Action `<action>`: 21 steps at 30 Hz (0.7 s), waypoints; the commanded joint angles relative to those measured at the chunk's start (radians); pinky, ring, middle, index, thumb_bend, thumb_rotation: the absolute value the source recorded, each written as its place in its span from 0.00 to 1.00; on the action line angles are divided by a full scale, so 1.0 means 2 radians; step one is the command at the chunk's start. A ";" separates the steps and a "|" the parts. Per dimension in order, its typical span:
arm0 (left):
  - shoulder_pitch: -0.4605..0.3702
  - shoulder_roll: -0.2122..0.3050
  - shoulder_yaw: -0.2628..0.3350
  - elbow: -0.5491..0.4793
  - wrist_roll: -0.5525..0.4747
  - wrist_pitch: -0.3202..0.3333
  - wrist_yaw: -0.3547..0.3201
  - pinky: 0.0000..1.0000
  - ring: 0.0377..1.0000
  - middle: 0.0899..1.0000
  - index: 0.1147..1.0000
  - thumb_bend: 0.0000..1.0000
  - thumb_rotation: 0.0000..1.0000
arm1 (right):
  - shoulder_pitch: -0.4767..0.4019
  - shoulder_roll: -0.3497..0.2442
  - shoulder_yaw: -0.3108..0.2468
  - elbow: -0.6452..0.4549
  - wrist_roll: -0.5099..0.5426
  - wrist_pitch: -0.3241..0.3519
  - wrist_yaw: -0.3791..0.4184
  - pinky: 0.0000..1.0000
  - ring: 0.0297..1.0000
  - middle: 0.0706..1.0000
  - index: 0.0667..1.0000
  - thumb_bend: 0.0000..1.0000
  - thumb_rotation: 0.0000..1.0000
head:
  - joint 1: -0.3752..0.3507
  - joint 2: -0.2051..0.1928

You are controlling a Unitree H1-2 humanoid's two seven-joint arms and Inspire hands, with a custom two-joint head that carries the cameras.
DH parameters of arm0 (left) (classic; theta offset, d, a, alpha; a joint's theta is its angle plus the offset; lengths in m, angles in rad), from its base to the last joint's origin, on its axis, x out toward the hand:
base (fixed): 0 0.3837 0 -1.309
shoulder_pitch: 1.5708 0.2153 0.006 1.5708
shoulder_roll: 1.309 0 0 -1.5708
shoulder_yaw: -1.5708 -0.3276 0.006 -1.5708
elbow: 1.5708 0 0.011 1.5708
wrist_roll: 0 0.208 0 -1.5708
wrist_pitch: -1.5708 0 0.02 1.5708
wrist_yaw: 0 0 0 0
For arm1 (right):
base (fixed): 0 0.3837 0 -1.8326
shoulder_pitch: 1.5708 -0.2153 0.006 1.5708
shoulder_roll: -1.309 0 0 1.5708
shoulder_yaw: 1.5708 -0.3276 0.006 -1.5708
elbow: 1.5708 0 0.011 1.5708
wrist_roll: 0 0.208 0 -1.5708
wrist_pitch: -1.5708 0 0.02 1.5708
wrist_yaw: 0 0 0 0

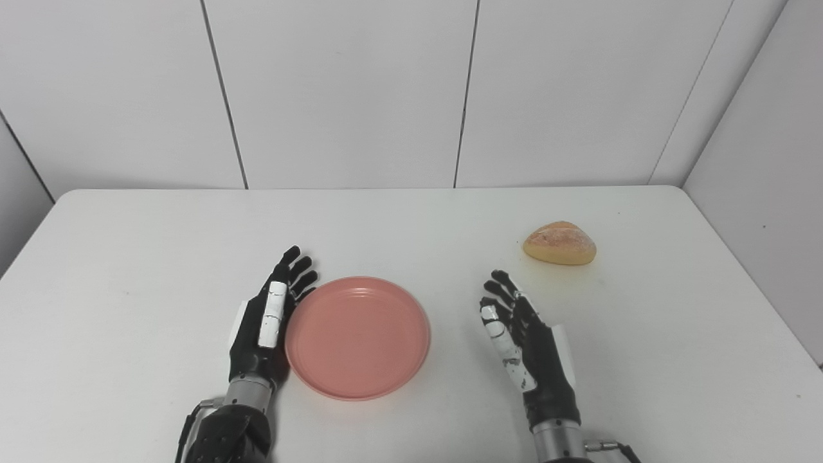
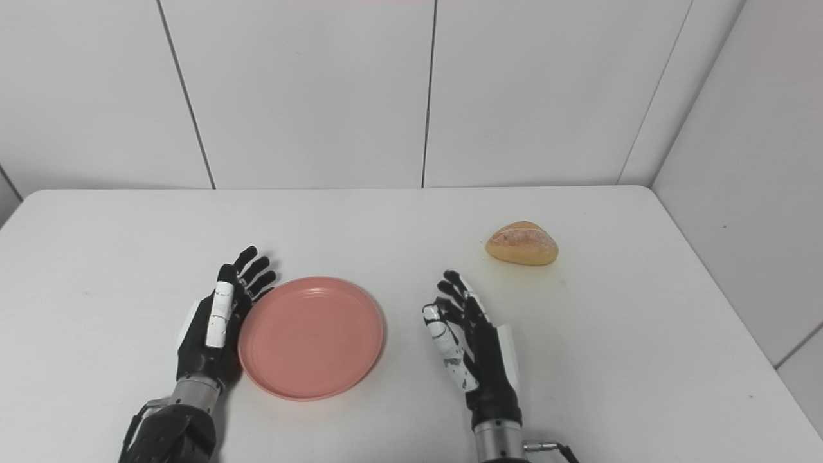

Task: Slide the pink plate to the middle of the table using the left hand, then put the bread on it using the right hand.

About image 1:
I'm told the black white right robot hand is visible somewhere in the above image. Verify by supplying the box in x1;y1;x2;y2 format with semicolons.
480;269;581;431

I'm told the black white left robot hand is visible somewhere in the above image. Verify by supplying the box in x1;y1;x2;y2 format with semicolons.
229;246;319;386

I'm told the pink round plate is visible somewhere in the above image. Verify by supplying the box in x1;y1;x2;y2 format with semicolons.
285;277;431;401

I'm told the golden bread roll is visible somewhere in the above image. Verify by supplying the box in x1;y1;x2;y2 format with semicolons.
522;221;597;266

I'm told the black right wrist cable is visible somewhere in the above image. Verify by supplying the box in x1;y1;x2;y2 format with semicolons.
584;440;644;463

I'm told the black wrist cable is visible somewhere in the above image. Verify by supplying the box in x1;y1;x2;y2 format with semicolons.
175;399;222;463
584;440;644;463

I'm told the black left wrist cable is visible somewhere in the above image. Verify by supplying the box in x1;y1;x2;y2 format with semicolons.
175;399;222;463

